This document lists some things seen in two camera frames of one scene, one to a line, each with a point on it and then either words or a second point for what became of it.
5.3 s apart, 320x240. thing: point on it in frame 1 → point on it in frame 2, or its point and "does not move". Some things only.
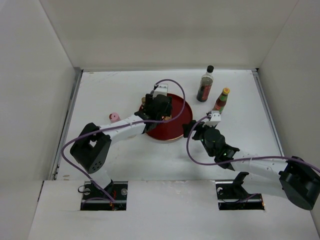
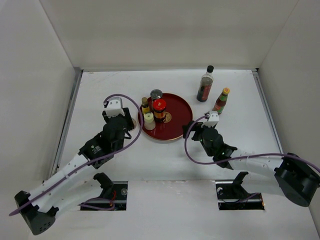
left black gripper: [149, 99] → [130, 126]
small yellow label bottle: [143, 102] does not move
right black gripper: [198, 127] does not move
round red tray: [173, 129] does not move
